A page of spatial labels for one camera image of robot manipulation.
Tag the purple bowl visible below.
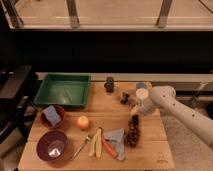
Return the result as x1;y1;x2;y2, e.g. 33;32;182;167
36;130;68;162

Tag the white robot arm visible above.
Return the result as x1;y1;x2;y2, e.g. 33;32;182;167
130;86;213;150

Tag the red bowl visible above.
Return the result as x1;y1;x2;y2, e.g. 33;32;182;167
40;105;65;129

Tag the dark grape bunch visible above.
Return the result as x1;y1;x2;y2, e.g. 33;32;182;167
125;115;140;147

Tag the blue grey cloth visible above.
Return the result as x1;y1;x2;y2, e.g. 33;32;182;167
104;129;125;161

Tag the dark small block toy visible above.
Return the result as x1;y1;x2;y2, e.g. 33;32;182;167
104;77;114;93

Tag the orange carrot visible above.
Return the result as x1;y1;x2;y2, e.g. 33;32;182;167
102;137;117;158

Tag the orange fruit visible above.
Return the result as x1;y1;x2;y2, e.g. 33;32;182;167
77;116;90;130

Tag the green plastic tray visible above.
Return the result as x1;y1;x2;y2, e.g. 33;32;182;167
34;74;91;108

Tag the blue sponge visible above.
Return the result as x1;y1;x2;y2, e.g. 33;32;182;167
43;105;61;126

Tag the black side stand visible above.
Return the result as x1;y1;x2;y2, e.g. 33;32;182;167
0;65;38;144

